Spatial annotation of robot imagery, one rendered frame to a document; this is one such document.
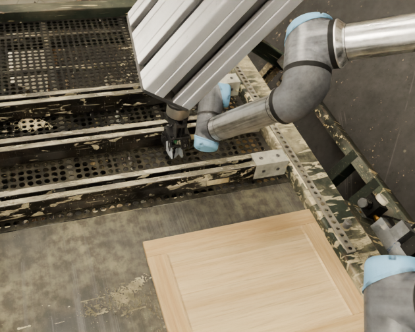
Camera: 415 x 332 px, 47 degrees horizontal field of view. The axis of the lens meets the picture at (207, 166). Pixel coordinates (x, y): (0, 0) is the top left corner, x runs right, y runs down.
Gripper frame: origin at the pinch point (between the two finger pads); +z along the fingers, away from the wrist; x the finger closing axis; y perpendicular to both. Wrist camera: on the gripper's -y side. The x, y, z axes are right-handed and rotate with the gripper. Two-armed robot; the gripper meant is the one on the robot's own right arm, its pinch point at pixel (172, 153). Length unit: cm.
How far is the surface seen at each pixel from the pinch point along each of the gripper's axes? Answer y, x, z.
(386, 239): 51, 57, 0
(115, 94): -30.5, -15.0, -5.2
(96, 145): -6.8, -25.7, -2.2
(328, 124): -43, 98, 38
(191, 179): 16.1, 1.9, -3.3
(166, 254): 40.6, -12.2, 0.3
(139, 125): -11.3, -9.5, -5.2
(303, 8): -141, 126, 24
